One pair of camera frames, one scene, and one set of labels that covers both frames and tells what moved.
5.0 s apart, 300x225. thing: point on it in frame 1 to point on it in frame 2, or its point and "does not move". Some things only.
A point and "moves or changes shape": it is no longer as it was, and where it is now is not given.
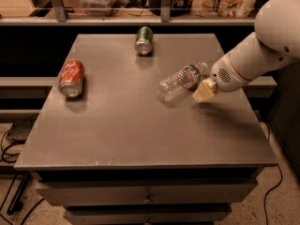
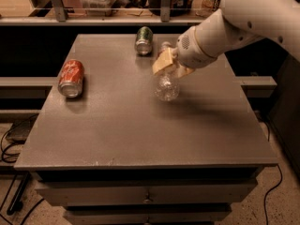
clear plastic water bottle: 180,82 moves or changes shape
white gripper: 221,75 to 189,52
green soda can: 143,41 does not move
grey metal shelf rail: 60,18 does not move
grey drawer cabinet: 117,155 does not move
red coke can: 70,81 does not move
